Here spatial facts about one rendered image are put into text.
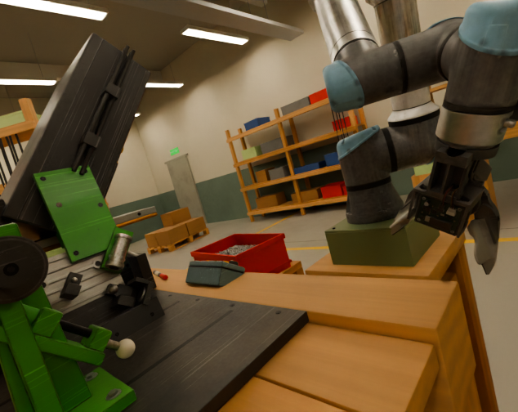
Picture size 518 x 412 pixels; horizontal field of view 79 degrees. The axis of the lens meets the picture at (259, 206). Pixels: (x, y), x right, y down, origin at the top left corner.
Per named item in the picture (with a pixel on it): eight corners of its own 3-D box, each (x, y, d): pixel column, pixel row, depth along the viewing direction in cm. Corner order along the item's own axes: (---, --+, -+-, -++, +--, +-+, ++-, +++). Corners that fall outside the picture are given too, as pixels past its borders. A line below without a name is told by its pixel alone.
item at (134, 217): (135, 220, 106) (132, 211, 106) (158, 215, 95) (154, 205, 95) (-10, 266, 79) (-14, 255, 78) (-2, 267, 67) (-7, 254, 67)
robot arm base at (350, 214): (360, 210, 96) (353, 179, 95) (413, 204, 85) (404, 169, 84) (337, 226, 85) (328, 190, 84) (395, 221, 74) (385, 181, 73)
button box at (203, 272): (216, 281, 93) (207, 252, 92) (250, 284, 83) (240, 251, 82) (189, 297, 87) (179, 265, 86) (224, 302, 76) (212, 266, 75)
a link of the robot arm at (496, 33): (524, -3, 36) (578, -5, 29) (493, 96, 42) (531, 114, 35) (451, 3, 37) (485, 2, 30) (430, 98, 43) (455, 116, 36)
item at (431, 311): (116, 293, 155) (106, 266, 154) (477, 365, 51) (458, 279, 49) (87, 308, 145) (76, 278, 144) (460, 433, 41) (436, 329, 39)
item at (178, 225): (186, 236, 792) (178, 208, 783) (209, 233, 747) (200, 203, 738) (149, 254, 693) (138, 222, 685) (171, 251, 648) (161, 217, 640)
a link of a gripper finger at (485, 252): (476, 290, 45) (448, 233, 44) (488, 269, 48) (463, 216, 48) (501, 290, 42) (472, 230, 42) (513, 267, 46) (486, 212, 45)
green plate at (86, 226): (114, 252, 79) (80, 178, 81) (125, 242, 73) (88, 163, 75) (64, 270, 71) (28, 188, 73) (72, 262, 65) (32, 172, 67)
